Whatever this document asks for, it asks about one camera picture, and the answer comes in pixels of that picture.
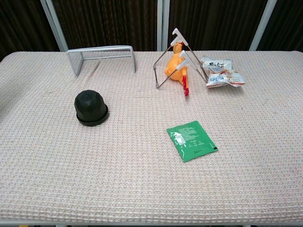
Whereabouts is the beige waffle tablecloth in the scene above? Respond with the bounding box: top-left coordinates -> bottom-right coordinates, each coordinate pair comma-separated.
0,50 -> 303,224

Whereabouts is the white snack bag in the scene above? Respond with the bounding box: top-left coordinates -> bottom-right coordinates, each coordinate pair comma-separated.
200,55 -> 246,89

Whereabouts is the white partition post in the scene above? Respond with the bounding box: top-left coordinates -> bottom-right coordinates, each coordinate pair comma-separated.
40,0 -> 69,52
249,0 -> 278,52
156,0 -> 170,52

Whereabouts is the silver mesh metal shelf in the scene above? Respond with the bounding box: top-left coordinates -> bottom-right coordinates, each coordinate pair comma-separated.
66,45 -> 136,78

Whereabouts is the orange rubber chicken toy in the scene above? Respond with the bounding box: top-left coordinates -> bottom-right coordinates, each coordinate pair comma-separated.
165,42 -> 190,97

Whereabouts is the black round object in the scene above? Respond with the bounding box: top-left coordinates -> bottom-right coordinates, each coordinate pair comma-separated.
74,90 -> 107,122

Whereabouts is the black round tray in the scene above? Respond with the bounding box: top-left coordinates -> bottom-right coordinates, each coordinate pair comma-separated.
76,105 -> 109,126

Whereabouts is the green foil sachet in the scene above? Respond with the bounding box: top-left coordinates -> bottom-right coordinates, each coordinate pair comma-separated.
166,120 -> 219,163

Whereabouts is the dark brown curtain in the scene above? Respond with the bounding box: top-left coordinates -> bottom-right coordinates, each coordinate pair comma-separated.
257,0 -> 303,52
168,0 -> 269,52
0,0 -> 60,61
51,0 -> 159,52

